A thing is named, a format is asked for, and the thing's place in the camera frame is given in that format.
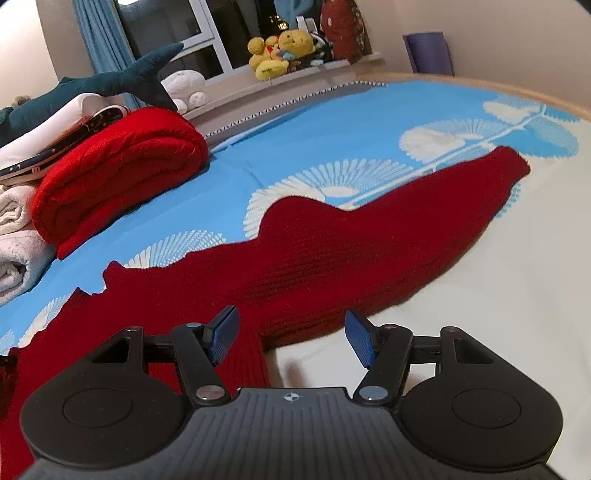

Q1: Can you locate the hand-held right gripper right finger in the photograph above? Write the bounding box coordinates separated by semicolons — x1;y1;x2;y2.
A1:
345;309;498;406

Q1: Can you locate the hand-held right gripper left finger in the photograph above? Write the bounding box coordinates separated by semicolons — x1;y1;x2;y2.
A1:
85;305;241;408

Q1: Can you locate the dark red knit sweater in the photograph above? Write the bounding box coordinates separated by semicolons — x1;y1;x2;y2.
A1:
0;145;532;467

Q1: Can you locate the bright red folded knit sweater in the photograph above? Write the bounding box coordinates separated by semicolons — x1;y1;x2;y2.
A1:
30;107;208;259

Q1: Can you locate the blue white printed blanket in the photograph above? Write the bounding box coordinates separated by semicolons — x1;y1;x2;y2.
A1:
0;79;591;480

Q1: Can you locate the white folded towel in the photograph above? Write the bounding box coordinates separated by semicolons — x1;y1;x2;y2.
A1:
0;228;58;308
0;185;43;241

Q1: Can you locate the white window sill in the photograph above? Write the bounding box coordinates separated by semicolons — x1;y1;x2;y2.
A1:
185;53;387;124

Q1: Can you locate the yellow bear plush toy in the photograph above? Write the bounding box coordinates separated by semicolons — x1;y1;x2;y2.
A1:
248;36;290;79
277;28;315;71

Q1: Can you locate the dark teal shark plush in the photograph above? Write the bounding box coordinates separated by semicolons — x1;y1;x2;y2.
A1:
0;42;184;146

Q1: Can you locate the purple box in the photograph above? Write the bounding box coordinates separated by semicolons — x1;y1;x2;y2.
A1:
403;31;456;77

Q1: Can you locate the black and white plush toy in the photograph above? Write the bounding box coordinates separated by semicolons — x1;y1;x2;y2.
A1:
308;31;336;63

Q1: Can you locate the red brown plush cushion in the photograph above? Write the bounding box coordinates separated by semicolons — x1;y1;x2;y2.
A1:
320;0;371;64

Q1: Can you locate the blue curtain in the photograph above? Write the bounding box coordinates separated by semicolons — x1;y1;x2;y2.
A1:
74;0;139;99

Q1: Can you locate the blue plush toy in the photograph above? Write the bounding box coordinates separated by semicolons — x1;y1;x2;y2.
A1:
272;0;320;25

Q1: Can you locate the window with white frame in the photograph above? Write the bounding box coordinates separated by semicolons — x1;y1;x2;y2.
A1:
115;0;288;88

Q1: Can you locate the wooden bed frame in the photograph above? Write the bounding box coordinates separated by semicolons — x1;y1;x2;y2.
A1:
358;71;591;120

